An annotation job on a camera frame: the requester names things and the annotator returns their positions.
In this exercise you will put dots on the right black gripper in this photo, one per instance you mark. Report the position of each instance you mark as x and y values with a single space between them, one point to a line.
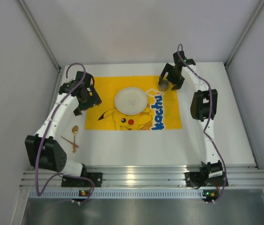
172 75

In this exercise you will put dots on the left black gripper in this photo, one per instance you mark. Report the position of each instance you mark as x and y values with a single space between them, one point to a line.
91 99

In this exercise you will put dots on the speckled small cup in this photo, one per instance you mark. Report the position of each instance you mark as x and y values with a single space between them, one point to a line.
163 85

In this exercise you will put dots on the gold spoon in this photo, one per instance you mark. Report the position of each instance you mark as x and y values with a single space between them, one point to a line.
74 131

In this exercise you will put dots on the yellow Pikachu placemat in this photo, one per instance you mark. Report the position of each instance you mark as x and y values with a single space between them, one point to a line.
162 111

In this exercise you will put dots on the gold fork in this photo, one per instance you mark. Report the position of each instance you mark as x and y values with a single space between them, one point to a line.
69 141

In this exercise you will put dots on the white ceramic plate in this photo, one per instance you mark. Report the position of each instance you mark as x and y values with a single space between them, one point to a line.
131 101

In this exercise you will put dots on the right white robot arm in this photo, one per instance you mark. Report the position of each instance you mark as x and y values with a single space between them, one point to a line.
203 108

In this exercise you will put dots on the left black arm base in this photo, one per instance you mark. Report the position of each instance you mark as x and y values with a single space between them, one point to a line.
93 179

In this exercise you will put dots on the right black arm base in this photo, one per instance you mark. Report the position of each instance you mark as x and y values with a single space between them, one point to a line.
196 180

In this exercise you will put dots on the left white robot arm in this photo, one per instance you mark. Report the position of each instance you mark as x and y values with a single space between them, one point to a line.
46 148

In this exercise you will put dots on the perforated cable tray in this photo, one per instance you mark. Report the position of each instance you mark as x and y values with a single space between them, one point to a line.
131 194

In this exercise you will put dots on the aluminium mounting rail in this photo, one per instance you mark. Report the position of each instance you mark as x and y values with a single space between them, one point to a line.
173 176

